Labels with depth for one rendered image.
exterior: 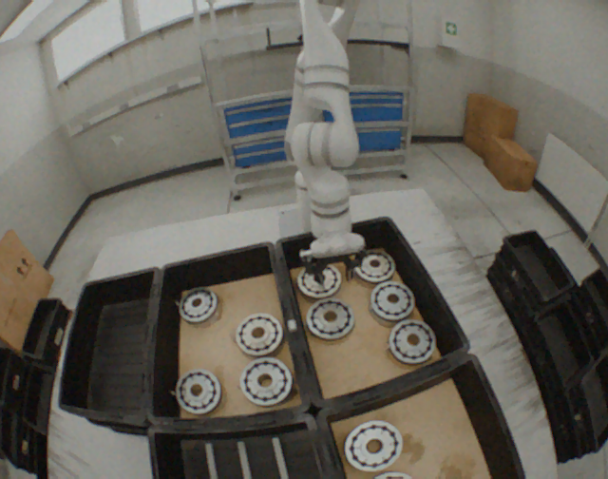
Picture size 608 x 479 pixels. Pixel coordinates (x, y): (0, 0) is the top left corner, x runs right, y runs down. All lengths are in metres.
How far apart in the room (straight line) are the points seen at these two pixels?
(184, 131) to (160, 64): 0.92
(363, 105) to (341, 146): 1.96
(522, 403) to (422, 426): 0.38
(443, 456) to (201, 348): 0.56
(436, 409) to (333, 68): 0.62
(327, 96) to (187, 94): 2.85
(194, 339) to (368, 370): 0.39
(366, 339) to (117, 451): 0.77
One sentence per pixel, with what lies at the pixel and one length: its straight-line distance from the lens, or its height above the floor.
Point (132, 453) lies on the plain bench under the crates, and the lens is 0.85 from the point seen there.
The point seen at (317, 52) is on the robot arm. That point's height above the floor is 1.34.
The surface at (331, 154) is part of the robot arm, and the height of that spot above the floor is 1.19.
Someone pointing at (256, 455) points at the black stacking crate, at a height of 0.83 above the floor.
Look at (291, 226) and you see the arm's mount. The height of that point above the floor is 0.80.
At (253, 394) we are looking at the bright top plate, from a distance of 0.53.
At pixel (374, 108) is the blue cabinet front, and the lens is 2.39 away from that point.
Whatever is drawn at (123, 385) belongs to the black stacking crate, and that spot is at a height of 0.83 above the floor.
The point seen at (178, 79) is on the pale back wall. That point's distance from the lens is 3.20.
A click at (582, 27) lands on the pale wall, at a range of 3.42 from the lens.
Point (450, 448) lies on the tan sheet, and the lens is 0.58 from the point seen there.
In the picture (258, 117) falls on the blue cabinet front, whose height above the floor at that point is 0.75.
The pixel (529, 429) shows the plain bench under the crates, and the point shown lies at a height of 0.70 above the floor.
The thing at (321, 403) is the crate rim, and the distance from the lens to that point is 0.44.
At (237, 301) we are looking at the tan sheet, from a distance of 0.67.
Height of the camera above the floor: 1.36
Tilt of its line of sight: 43 degrees down
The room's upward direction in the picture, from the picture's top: 7 degrees counter-clockwise
